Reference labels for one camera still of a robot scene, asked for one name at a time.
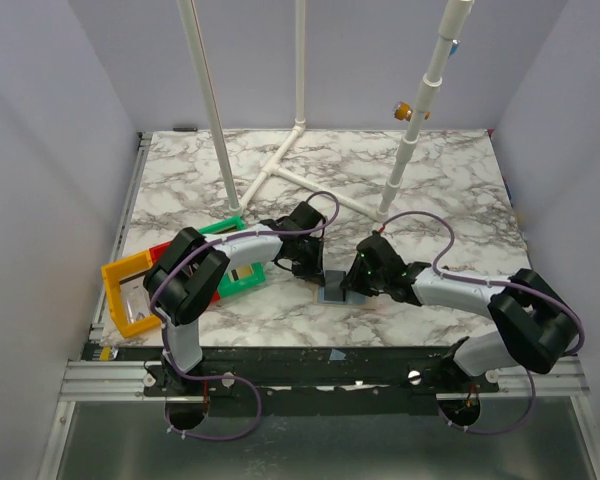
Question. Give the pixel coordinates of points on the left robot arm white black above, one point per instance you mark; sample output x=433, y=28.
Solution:
x=186, y=276

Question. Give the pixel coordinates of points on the yellow plastic bin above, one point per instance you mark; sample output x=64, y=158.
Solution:
x=125, y=273

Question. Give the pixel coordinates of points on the red plastic bin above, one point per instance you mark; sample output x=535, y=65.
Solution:
x=157, y=251

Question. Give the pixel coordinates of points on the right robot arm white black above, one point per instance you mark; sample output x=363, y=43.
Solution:
x=533, y=330

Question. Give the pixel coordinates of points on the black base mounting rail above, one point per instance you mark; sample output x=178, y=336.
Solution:
x=291, y=381

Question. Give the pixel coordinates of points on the beige card holder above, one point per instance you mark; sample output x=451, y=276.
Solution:
x=353, y=300

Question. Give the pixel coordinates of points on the orange knob on pipe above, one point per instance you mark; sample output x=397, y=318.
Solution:
x=402, y=111

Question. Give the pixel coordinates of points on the gold credit card in bin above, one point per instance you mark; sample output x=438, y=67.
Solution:
x=241, y=274

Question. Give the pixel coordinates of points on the green plastic bin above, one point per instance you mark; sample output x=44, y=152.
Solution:
x=226, y=287

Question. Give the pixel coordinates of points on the aluminium extrusion rail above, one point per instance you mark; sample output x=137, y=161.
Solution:
x=95, y=376

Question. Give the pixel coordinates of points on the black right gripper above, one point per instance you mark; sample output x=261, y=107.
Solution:
x=361, y=275

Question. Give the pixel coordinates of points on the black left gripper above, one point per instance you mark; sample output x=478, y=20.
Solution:
x=315, y=271

